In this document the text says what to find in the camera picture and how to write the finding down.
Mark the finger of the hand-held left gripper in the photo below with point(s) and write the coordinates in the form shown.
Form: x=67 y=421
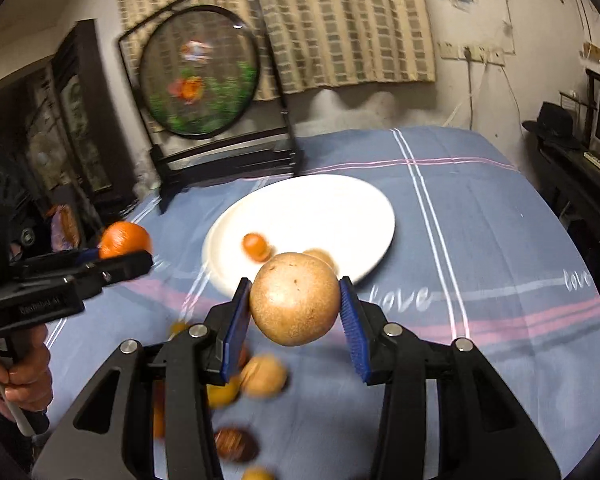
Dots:
x=120 y=267
x=87 y=255

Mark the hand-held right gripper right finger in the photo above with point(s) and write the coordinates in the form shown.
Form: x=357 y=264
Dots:
x=355 y=335

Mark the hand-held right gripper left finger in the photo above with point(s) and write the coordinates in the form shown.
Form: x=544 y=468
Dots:
x=235 y=330

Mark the orange tangerine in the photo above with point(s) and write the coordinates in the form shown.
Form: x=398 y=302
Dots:
x=122 y=240

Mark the large tan round fruit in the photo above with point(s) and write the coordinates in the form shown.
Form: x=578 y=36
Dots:
x=295 y=300

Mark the white plate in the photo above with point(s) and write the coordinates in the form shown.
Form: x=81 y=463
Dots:
x=320 y=215

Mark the person's left hand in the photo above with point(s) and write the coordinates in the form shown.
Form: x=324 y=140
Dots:
x=30 y=380

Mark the orange pink plastic bag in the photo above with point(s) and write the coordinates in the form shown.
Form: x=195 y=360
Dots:
x=65 y=227

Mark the small orange fruit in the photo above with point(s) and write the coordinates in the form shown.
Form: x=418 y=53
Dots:
x=178 y=329

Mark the yellow oval fruit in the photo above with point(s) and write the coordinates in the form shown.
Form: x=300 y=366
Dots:
x=222 y=395

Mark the small orange kumquat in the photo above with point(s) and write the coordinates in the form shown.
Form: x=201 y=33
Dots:
x=256 y=247

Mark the dark brown date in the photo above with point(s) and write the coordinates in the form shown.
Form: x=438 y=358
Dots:
x=235 y=444

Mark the dark framed painting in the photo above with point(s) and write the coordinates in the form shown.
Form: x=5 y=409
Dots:
x=87 y=110

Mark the yellow round fruit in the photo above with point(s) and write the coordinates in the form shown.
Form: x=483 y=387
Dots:
x=257 y=474

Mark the blue plaid tablecloth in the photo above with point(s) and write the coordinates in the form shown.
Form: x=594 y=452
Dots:
x=455 y=210

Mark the black side desk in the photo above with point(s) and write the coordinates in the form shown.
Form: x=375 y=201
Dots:
x=580 y=200

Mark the black hat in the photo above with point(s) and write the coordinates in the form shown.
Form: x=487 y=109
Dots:
x=555 y=120

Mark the white power strip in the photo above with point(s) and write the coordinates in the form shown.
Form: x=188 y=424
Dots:
x=596 y=160

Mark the beige checked curtain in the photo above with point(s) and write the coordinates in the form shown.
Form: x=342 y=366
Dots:
x=330 y=25

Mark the goldfish screen with black frame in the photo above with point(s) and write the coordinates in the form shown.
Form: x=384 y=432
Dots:
x=200 y=70

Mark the white wall socket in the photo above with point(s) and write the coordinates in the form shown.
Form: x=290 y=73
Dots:
x=472 y=52

